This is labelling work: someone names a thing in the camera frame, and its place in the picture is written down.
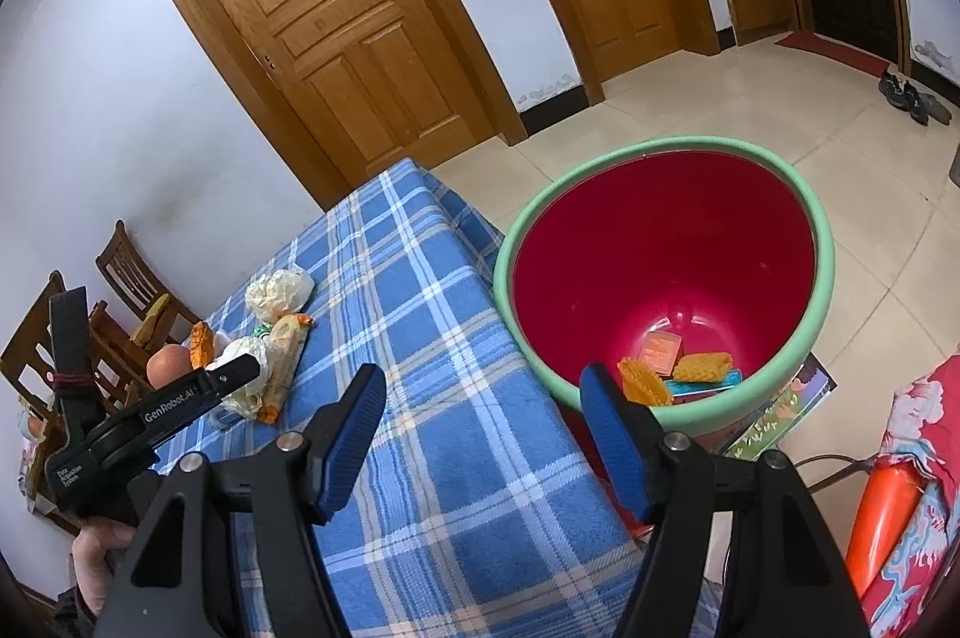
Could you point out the orange fruit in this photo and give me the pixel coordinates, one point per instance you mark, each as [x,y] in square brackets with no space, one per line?
[166,364]

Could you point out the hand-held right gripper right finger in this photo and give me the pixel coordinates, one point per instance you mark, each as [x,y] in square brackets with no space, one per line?
[611,443]

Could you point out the orange and white snack wrapper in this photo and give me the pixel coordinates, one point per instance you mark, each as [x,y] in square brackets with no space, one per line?
[285,360]

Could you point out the colourful picture book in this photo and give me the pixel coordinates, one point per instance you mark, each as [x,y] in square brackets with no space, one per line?
[780,417]

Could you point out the teal and white box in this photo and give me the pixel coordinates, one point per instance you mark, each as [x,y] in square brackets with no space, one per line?
[705,389]

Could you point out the small wooden chair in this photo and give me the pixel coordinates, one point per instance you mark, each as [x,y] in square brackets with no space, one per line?
[124,267]

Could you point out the red doormat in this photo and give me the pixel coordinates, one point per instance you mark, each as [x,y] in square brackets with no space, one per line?
[832,51]

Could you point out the large wooden chair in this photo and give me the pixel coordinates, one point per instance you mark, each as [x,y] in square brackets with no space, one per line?
[30,345]

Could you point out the blue plaid tablecloth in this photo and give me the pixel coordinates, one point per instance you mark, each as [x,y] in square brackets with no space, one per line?
[435,345]

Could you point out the small orange box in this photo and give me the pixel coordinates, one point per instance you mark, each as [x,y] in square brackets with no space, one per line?
[660,353]

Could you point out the red basin with green rim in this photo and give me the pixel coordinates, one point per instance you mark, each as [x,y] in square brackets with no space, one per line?
[660,248]

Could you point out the black shoe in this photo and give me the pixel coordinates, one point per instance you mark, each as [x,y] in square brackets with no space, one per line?
[891,86]
[915,101]

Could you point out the wooden panel door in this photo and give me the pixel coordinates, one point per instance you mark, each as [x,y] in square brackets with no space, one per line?
[322,23]

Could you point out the yellow seat cushion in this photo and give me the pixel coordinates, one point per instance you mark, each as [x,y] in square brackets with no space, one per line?
[154,317]

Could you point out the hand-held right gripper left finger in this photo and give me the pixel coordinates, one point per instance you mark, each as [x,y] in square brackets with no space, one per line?
[352,435]

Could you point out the grey floor mat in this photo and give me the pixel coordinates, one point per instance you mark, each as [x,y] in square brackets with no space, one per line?
[956,165]

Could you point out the small orange foam net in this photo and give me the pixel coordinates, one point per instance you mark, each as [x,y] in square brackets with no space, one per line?
[201,345]

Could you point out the yellow foam fruit net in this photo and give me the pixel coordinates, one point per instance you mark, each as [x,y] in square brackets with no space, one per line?
[701,368]
[645,383]

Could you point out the person's left hand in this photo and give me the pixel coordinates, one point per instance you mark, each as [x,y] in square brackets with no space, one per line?
[97,555]

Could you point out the red printed bag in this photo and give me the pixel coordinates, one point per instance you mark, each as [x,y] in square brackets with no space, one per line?
[930,428]

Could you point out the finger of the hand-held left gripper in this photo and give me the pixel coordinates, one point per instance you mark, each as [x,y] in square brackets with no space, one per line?
[236,374]

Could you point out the white paper ball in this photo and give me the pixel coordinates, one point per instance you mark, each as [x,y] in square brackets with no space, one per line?
[244,349]
[277,293]

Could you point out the orange tube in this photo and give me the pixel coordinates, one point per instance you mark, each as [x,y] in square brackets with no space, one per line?
[881,525]

